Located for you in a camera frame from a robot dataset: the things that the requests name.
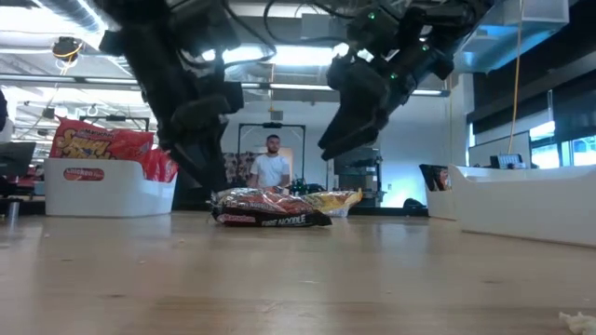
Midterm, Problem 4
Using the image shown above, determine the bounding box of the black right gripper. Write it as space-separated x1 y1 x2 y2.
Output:
318 58 418 162

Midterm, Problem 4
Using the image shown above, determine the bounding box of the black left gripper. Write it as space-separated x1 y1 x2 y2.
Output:
118 27 246 192

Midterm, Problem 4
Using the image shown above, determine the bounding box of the Saucy Noods noodle pack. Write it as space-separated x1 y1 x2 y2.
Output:
48 115 156 182
139 147 180 184

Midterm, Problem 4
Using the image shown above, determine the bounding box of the black Fire Noodle pack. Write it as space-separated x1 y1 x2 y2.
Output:
208 186 333 229
418 162 453 193

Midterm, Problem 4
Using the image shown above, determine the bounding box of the white plastic bin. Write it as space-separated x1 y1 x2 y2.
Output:
448 162 596 248
424 185 460 221
44 156 179 219

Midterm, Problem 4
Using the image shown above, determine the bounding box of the yellow Maruchan ramen pack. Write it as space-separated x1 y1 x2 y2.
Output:
301 187 364 219

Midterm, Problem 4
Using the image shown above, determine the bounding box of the black equipment cabinet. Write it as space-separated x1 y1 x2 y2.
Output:
332 146 384 209

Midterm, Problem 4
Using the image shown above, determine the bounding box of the person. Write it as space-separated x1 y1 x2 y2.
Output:
248 133 293 191

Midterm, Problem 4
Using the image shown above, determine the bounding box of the black desk device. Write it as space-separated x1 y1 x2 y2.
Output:
488 153 529 170

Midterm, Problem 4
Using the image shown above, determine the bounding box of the black monitor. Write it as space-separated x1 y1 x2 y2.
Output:
0 141 37 179

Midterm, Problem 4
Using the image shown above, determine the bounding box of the white crumpled scrap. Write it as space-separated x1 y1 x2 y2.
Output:
558 310 596 335

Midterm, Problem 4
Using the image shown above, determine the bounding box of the long ceiling light rail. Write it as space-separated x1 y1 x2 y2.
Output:
239 81 451 98

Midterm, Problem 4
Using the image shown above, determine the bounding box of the black background rig frame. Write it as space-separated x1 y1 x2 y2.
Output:
237 122 307 192
77 114 151 134

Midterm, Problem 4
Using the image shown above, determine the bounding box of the yellow hanging cord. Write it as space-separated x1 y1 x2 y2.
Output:
507 0 525 155

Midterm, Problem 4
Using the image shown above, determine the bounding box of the ceiling cord reel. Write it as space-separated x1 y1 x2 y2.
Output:
50 35 84 64

